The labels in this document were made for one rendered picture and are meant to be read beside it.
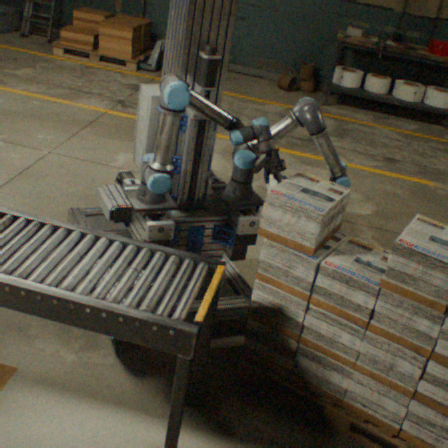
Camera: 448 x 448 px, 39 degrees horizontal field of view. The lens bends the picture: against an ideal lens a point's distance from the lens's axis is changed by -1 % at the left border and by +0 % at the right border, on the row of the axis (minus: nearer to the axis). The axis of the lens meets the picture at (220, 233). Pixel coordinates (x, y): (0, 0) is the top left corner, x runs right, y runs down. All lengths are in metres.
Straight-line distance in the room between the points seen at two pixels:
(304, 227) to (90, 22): 6.88
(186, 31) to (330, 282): 1.34
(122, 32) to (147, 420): 6.43
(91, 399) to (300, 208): 1.35
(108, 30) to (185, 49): 5.73
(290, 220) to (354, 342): 0.63
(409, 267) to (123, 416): 1.47
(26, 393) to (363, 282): 1.65
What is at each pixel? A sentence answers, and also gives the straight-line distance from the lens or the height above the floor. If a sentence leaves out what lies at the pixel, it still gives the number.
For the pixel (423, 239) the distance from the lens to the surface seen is 2.76.
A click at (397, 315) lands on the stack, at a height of 0.74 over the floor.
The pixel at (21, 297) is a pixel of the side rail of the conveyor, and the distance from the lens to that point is 2.49.
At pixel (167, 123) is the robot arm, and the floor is 1.27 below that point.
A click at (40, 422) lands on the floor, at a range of 3.05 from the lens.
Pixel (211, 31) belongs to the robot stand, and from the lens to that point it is 3.13.
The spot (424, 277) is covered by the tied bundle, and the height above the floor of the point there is 0.96.
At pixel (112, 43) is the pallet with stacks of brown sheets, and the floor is 0.31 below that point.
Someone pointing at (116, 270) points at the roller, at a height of 0.80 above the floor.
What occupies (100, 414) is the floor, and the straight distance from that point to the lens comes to 3.08.
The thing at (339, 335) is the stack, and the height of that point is 0.52.
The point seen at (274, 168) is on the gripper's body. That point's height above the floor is 1.11.
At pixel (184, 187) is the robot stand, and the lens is 3.26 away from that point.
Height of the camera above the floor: 2.18
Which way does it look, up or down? 28 degrees down
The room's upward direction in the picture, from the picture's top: 10 degrees clockwise
